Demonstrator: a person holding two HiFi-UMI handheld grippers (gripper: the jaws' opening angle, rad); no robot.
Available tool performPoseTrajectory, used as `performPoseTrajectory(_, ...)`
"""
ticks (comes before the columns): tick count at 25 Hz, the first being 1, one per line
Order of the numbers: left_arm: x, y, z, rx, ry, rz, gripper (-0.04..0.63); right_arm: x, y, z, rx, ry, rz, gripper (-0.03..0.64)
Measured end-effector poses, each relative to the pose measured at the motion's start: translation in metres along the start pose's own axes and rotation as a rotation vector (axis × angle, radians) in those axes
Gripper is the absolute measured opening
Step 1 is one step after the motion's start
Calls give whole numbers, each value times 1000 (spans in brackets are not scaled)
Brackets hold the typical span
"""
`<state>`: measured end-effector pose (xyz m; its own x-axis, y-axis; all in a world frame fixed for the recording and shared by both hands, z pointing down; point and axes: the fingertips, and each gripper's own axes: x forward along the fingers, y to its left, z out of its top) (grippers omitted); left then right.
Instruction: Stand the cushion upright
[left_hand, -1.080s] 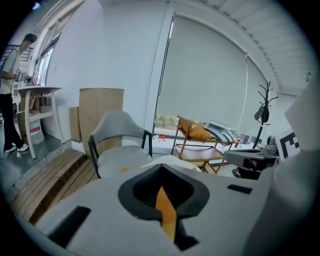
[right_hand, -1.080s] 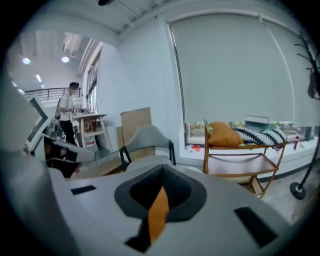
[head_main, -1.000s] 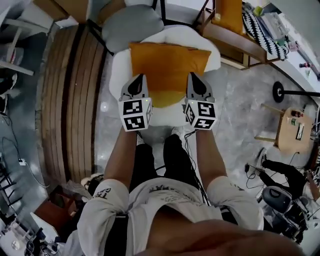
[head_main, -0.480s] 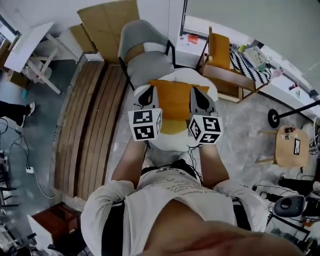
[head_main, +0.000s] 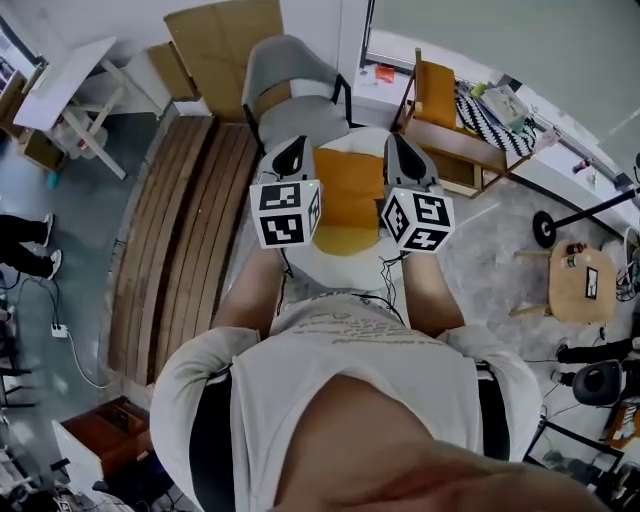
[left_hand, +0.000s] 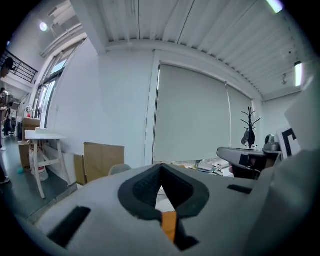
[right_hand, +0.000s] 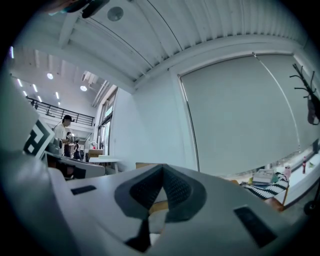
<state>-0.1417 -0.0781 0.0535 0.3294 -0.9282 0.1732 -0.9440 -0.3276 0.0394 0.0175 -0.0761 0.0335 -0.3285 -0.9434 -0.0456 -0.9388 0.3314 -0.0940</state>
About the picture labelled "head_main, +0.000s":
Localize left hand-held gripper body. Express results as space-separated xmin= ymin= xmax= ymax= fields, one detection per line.
xmin=249 ymin=134 xmax=324 ymax=249

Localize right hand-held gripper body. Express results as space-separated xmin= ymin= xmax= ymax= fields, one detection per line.
xmin=380 ymin=131 xmax=456 ymax=254

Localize yellow orange cushion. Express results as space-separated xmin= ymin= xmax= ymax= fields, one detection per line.
xmin=311 ymin=147 xmax=389 ymax=257

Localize person's right forearm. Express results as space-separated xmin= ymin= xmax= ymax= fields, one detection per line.
xmin=398 ymin=251 xmax=465 ymax=335

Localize person's left forearm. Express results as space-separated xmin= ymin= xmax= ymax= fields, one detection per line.
xmin=212 ymin=244 xmax=290 ymax=337

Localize black floor lamp stand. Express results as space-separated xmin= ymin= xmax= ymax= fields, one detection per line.
xmin=531 ymin=152 xmax=640 ymax=249

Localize wooden chair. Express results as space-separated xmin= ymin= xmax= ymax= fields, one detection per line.
xmin=391 ymin=47 xmax=537 ymax=200

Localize white round stool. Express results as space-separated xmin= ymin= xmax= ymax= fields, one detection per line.
xmin=244 ymin=126 xmax=444 ymax=297

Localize stack of wooden slats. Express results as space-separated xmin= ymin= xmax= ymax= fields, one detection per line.
xmin=106 ymin=116 xmax=262 ymax=387

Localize black white zigzag cloth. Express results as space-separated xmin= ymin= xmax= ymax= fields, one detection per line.
xmin=453 ymin=91 xmax=539 ymax=154

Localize orange chair back pad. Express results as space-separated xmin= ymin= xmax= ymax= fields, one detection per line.
xmin=414 ymin=61 xmax=459 ymax=132

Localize stack of papers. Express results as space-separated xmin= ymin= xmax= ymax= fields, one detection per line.
xmin=478 ymin=83 xmax=532 ymax=134

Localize grey armchair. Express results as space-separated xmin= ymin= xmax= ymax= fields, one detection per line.
xmin=241 ymin=34 xmax=354 ymax=152

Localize large cardboard sheet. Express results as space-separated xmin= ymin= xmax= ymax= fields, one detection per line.
xmin=163 ymin=0 xmax=286 ymax=124

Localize round wooden side table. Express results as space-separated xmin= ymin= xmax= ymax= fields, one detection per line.
xmin=509 ymin=238 xmax=619 ymax=324

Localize person's white t-shirt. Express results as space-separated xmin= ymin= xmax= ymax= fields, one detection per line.
xmin=149 ymin=292 xmax=545 ymax=512

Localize black round stool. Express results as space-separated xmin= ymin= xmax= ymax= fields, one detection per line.
xmin=571 ymin=359 xmax=624 ymax=407

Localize brown cardboard boxes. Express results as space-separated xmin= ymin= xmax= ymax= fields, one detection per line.
xmin=0 ymin=68 xmax=67 ymax=172

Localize white trestle table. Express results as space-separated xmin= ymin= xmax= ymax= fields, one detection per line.
xmin=12 ymin=35 xmax=167 ymax=181

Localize red brown drawer box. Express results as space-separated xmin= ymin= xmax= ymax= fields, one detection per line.
xmin=51 ymin=394 xmax=155 ymax=497

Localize black shoulder strap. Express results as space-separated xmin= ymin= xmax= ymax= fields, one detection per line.
xmin=476 ymin=363 xmax=512 ymax=462
xmin=191 ymin=363 xmax=237 ymax=512

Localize white power cable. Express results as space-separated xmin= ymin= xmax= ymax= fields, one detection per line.
xmin=64 ymin=329 xmax=112 ymax=390

